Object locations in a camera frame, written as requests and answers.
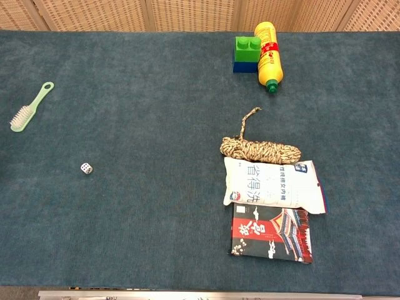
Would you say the red and black booklet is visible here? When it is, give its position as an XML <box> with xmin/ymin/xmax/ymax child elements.
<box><xmin>230</xmin><ymin>203</ymin><xmax>314</xmax><ymax>264</ymax></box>

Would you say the aluminium frame rail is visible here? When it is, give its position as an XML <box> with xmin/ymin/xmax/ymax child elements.
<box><xmin>37</xmin><ymin>289</ymin><xmax>363</xmax><ymax>300</ymax></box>

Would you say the light green plastic brush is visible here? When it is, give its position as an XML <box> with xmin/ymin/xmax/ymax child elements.
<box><xmin>9</xmin><ymin>81</ymin><xmax>55</xmax><ymax>133</ymax></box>

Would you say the coiled tan patterned rope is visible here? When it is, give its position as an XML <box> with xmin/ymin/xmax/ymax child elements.
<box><xmin>219</xmin><ymin>107</ymin><xmax>302</xmax><ymax>165</ymax></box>

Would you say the woven folding screen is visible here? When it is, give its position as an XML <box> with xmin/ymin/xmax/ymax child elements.
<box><xmin>0</xmin><ymin>0</ymin><xmax>400</xmax><ymax>33</ymax></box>

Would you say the white plastic package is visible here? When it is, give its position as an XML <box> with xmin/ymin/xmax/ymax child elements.
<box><xmin>222</xmin><ymin>156</ymin><xmax>329</xmax><ymax>215</ymax></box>

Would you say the blue toy building block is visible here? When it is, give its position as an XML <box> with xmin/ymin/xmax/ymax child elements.
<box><xmin>232</xmin><ymin>60</ymin><xmax>259</xmax><ymax>74</ymax></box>

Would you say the green toy building block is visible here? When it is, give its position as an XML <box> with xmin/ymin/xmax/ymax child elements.
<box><xmin>234</xmin><ymin>36</ymin><xmax>262</xmax><ymax>63</ymax></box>

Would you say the yellow bottle with green cap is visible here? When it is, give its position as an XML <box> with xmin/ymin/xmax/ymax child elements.
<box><xmin>254</xmin><ymin>21</ymin><xmax>284</xmax><ymax>94</ymax></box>

